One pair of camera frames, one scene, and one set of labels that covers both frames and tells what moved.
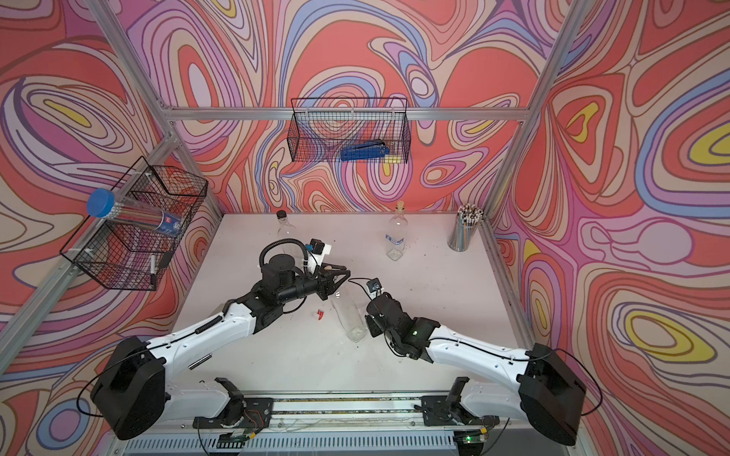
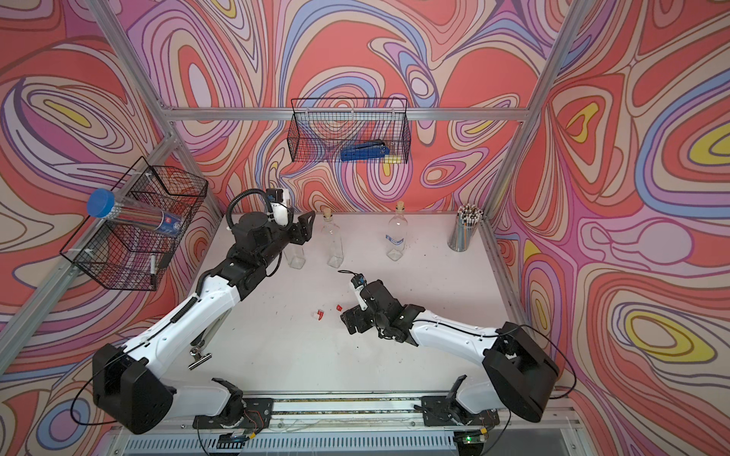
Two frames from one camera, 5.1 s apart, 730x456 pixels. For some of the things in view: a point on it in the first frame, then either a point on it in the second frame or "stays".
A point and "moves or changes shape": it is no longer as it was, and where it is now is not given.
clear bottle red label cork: (353, 316) moves or changes shape
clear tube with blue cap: (105, 203) stays
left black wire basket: (117, 256) stays
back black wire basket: (318, 126) stays
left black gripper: (323, 282) to (304, 232)
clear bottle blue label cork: (396, 232) stays
